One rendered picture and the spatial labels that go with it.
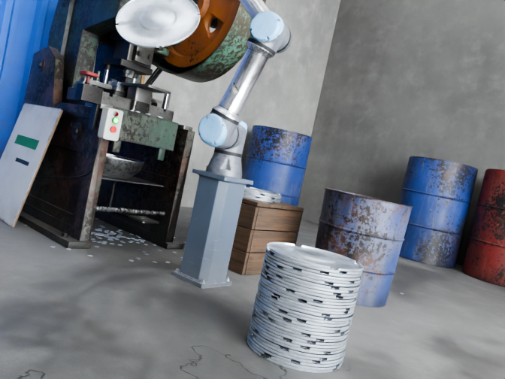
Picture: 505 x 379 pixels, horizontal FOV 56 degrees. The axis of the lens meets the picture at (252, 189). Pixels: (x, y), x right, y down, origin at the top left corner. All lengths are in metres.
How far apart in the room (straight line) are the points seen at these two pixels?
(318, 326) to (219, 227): 0.72
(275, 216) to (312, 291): 1.07
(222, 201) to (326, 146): 3.81
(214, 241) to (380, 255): 0.76
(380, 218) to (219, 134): 0.83
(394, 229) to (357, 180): 3.15
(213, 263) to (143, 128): 0.80
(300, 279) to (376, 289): 0.96
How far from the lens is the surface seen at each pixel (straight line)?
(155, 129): 2.43
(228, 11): 2.72
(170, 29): 1.72
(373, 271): 2.22
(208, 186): 1.92
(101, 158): 2.21
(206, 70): 2.69
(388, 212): 2.19
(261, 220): 2.26
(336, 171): 5.50
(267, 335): 1.38
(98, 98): 2.23
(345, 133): 5.53
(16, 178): 2.63
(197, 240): 1.95
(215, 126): 1.79
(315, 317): 1.34
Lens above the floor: 0.52
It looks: 3 degrees down
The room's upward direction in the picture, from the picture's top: 12 degrees clockwise
